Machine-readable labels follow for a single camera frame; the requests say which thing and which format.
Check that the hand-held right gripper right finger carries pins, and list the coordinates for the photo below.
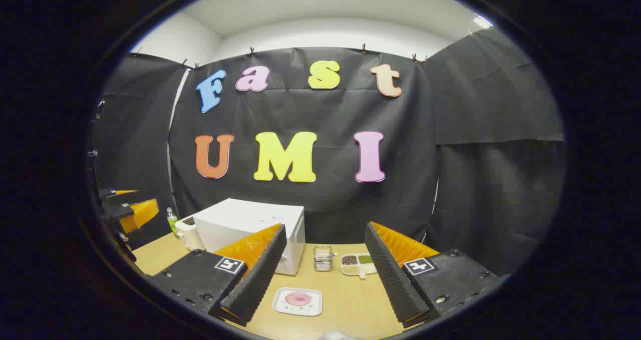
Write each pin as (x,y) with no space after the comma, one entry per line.
(393,275)

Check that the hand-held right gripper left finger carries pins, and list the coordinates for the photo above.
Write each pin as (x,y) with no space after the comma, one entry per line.
(255,275)

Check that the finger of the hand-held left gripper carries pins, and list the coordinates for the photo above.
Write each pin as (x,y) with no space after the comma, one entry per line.
(117,196)
(142,212)

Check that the pink round food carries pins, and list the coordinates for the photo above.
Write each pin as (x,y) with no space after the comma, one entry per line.
(298,298)

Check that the white microwave oven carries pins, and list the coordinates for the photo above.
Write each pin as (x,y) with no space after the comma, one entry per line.
(240,220)

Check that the white square plate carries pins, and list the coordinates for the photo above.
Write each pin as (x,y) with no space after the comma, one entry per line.
(305,310)

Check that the green label drink bottle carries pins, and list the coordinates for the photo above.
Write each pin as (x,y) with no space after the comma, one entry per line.
(173,225)

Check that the white divided grain dish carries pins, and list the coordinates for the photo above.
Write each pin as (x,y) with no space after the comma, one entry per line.
(358,266)

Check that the white toaster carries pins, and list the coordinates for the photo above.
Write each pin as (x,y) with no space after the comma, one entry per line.
(188,235)

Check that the clear glass jar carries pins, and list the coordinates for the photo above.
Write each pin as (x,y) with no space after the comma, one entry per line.
(323,261)

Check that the black backdrop cloth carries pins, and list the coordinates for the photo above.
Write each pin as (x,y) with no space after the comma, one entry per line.
(325,114)

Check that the small ceiling light panel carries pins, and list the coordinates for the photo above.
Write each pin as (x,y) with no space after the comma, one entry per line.
(483,21)

